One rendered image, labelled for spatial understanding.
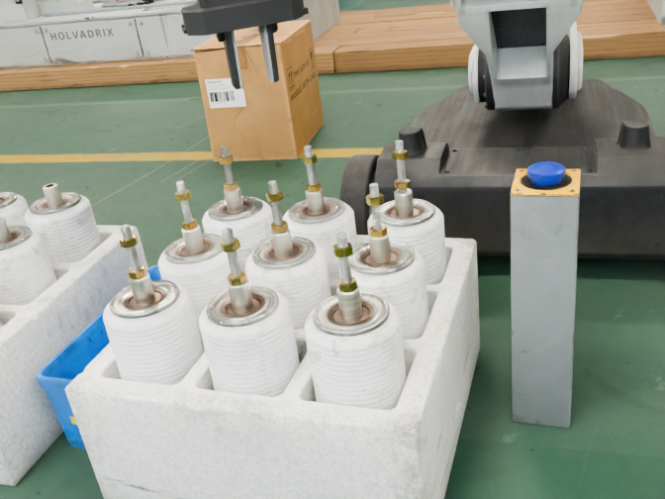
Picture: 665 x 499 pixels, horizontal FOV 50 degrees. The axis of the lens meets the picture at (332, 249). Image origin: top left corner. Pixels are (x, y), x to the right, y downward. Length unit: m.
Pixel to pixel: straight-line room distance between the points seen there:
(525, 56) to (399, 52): 1.40
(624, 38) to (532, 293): 1.86
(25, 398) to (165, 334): 0.29
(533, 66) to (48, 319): 0.87
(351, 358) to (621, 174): 0.62
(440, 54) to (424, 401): 2.05
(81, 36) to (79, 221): 2.19
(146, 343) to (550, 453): 0.49
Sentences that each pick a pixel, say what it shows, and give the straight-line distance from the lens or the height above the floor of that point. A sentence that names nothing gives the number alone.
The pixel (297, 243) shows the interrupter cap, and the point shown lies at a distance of 0.86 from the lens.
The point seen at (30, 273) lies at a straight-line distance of 1.06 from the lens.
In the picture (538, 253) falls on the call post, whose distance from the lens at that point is 0.82.
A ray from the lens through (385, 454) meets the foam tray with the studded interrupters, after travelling 0.70.
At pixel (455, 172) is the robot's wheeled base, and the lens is 1.19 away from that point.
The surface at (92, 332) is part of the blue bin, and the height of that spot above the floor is 0.11.
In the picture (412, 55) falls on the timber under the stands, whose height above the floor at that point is 0.05.
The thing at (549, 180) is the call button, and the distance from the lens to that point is 0.80.
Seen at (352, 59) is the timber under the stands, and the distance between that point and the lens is 2.72.
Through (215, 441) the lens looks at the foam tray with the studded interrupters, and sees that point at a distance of 0.78.
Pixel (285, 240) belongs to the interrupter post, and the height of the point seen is 0.27.
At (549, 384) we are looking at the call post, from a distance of 0.92.
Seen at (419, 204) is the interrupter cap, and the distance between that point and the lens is 0.92.
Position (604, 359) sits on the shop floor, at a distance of 1.08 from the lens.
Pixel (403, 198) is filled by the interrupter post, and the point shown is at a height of 0.28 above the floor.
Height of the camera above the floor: 0.63
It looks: 27 degrees down
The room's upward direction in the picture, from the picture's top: 8 degrees counter-clockwise
